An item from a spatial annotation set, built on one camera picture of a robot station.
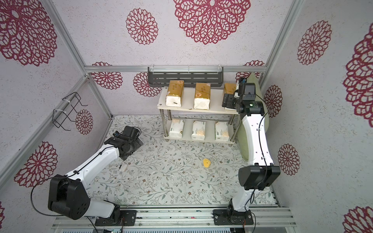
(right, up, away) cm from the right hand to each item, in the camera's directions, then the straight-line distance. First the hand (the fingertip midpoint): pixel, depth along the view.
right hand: (232, 96), depth 76 cm
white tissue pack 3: (0, -18, +19) cm, 27 cm away
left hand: (-55, -28, +11) cm, 63 cm away
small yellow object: (-11, -38, +16) cm, 43 cm away
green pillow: (+9, -19, +10) cm, 23 cm away
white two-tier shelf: (-24, -13, +27) cm, 39 cm away
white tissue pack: (-30, -16, +22) cm, 41 cm away
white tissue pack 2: (-16, -18, +20) cm, 31 cm away
